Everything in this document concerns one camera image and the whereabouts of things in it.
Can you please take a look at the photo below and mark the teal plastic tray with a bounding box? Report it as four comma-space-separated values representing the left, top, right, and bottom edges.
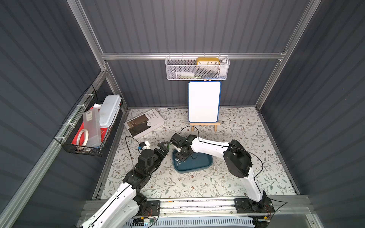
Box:
173, 150, 213, 173

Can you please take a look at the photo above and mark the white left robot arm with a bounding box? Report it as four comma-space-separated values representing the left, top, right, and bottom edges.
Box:
80, 142, 169, 228

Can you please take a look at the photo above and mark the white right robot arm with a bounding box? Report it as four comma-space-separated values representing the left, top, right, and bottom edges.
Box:
170, 134, 266, 203

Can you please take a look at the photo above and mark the translucent plastic box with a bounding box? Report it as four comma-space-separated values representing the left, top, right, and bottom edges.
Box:
83, 108, 102, 147

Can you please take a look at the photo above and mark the small wooden easel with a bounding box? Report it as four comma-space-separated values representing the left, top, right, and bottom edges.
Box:
189, 122, 221, 132

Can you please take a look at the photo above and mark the interior design trends magazine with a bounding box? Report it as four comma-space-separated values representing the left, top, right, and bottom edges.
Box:
124, 109, 164, 139

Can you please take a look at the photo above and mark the blue framed whiteboard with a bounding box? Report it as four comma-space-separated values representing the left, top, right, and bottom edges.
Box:
188, 81, 221, 123

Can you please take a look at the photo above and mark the white plastic case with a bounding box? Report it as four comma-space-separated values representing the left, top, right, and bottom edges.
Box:
99, 95, 122, 128

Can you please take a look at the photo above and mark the white tape roll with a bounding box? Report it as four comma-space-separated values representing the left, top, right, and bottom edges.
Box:
76, 129, 89, 146

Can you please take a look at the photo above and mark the yellow clock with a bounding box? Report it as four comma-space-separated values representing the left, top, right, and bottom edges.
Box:
196, 57, 220, 66

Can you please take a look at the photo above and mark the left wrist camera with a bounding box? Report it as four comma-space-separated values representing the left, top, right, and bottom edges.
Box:
138, 141, 151, 151

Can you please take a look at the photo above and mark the white mesh wall basket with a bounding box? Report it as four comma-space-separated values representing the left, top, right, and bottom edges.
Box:
165, 57, 231, 81

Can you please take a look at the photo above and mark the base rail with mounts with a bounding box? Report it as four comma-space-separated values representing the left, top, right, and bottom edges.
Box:
125, 196, 311, 220

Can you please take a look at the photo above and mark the black wire wall basket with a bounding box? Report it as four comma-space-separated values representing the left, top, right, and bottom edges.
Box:
55, 87, 123, 157

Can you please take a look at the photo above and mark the aluminium frame rail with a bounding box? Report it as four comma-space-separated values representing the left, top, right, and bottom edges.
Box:
101, 52, 286, 60

